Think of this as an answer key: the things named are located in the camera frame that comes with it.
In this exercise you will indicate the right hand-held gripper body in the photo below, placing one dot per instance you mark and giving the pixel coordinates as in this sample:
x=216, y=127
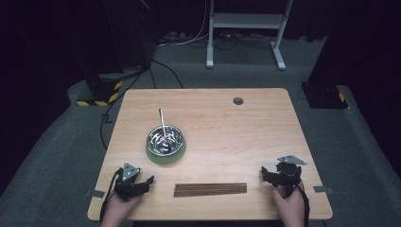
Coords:
x=287, y=175

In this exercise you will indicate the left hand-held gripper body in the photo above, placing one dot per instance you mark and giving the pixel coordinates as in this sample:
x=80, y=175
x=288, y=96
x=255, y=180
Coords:
x=127, y=184

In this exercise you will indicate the metal bowl with green base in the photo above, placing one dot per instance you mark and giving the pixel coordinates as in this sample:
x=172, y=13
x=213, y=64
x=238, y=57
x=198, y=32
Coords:
x=157, y=156

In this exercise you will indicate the row of brown chopsticks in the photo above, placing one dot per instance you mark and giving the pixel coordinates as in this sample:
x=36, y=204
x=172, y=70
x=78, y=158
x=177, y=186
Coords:
x=209, y=190

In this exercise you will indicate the person's left hand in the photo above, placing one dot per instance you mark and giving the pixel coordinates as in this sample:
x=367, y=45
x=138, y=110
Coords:
x=117, y=211

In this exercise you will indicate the person's right hand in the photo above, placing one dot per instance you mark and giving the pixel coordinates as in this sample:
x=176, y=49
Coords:
x=290, y=209

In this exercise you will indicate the grey tape strip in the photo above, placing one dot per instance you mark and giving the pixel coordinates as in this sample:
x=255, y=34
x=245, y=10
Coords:
x=323, y=189
x=94, y=193

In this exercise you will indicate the metal spoon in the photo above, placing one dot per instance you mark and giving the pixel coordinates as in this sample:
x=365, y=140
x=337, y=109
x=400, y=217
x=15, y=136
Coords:
x=162, y=121

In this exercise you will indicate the black yellow striped stand base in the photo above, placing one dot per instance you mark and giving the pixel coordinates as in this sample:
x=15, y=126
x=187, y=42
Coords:
x=101, y=94
x=324, y=96

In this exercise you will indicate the dark power strip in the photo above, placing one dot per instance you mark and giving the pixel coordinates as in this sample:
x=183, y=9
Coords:
x=175, y=36

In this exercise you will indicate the white metal stand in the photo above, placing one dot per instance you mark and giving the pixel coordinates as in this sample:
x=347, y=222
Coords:
x=246, y=20

